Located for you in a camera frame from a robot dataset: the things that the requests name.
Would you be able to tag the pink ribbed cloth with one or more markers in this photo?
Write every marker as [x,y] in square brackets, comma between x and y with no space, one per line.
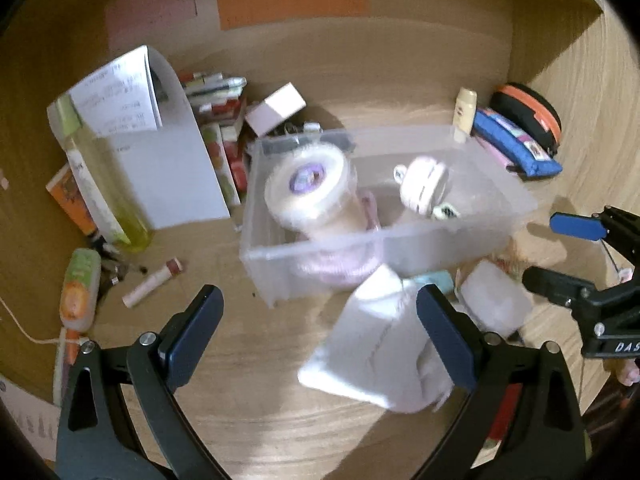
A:
[340,260]

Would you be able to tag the bundle of pens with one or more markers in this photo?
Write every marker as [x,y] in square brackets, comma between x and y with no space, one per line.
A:
[212,85]

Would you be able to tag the small teal item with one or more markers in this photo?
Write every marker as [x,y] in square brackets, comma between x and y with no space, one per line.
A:
[440,280]

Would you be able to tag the person's right hand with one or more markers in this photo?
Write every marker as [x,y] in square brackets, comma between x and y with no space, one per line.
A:
[628,374]

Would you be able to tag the wooden desktop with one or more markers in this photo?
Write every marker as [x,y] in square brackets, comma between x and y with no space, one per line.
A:
[260,425]

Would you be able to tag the pink paper sheet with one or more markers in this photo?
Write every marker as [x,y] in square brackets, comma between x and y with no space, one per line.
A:
[150,12]

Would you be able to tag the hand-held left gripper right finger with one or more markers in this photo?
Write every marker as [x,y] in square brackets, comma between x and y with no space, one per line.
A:
[445,342]

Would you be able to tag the yellow-green liquid bottle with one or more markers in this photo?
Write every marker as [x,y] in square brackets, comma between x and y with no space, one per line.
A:
[102,190]

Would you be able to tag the orange book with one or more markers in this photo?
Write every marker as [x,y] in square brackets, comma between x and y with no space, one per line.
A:
[70,200]

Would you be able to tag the white printed paper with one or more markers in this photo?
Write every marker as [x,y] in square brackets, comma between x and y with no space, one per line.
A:
[30,417]

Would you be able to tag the red and white carton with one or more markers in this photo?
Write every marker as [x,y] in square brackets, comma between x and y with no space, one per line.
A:
[234,152]

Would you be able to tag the orange and green tube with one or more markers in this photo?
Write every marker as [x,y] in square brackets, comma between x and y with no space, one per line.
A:
[79,292]

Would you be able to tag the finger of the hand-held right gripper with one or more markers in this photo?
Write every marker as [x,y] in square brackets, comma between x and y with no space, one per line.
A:
[555,282]
[575,225]

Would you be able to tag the white round compact case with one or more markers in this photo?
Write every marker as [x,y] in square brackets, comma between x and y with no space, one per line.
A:
[422,185]

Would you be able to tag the small white patterned cube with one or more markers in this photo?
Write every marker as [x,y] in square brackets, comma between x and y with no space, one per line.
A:
[445,211]

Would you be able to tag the blue pencil case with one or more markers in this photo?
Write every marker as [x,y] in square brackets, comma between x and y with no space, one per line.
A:
[515,147]

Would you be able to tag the white printed receipt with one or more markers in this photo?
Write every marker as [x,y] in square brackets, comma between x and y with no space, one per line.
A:
[117,97]

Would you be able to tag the small clear plastic case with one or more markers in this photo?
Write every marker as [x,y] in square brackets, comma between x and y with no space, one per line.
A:
[495,302]

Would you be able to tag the small white and pink box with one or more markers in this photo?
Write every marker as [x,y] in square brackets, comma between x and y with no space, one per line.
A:
[275,107]

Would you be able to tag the cream squeeze tube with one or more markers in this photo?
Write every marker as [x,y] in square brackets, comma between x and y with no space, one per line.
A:
[464,112]

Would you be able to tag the orange paper strip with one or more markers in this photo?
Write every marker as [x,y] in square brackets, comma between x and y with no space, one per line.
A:
[292,2]

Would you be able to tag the clear plastic storage box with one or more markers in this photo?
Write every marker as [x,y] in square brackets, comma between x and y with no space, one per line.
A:
[450,245]

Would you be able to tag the black and orange round case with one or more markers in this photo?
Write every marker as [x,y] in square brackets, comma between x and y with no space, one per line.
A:
[530,110]

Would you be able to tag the white tissue packet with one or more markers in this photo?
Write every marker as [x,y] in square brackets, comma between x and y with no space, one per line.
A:
[367,350]

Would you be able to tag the pink lip balm tube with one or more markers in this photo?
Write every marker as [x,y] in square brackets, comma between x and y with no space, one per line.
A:
[152,281]

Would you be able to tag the green and white carton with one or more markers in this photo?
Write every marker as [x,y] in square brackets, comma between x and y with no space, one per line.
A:
[220,170]

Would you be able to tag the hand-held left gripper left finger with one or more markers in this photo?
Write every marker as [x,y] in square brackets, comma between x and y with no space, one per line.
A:
[192,342]

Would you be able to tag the white tape roll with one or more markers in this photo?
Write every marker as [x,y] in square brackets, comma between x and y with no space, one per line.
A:
[305,187]

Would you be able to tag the white folded paper sheet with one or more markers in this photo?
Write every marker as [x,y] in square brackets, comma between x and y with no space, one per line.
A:
[175,180]

